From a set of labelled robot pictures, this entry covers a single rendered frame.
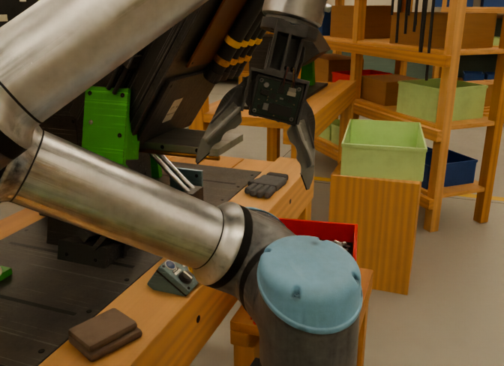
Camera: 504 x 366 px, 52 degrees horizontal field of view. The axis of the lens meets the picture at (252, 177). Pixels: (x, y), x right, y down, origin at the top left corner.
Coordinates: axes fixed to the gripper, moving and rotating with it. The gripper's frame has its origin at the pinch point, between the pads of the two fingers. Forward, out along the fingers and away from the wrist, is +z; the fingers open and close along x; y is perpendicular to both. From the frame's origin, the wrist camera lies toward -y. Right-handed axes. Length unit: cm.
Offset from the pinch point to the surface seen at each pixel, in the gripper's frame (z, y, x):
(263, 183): 18, -89, 8
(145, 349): 35.2, -12.3, -9.8
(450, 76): -43, -250, 115
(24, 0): -17, -56, -58
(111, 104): 0, -49, -32
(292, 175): 16, -103, 18
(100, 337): 33.8, -10.4, -17.3
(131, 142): 8, -51, -27
